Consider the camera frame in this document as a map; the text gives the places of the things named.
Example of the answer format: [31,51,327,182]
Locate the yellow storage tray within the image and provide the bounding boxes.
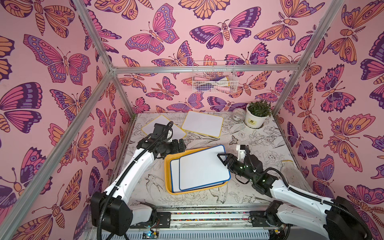
[164,148,224,195]

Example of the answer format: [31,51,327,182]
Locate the white wire wall basket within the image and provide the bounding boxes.
[191,60,239,94]

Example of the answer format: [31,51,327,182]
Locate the aluminium rail base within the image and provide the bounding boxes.
[80,202,343,240]

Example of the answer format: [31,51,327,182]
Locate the aluminium cage frame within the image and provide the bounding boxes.
[0,0,346,240]

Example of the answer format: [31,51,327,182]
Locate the white knit work glove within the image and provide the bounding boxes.
[280,160,313,193]

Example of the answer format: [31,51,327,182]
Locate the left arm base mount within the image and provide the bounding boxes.
[130,212,171,229]

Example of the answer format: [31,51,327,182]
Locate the green circuit board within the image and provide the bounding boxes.
[142,232,159,240]

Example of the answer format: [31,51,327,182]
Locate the yellow-framed whiteboard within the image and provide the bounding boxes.
[182,111,224,139]
[142,115,186,140]

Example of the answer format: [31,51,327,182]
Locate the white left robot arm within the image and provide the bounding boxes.
[90,121,186,240]

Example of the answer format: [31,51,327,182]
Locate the potted green plant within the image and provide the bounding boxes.
[244,100,272,129]

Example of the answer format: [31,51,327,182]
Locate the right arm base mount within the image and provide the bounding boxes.
[248,200,292,230]

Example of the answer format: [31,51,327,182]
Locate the blue-framed whiteboard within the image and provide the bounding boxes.
[179,145,231,192]
[170,159,227,193]

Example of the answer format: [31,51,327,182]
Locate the clear tape roll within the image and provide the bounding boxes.
[232,108,246,123]

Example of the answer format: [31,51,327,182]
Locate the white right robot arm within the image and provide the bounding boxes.
[217,145,373,240]

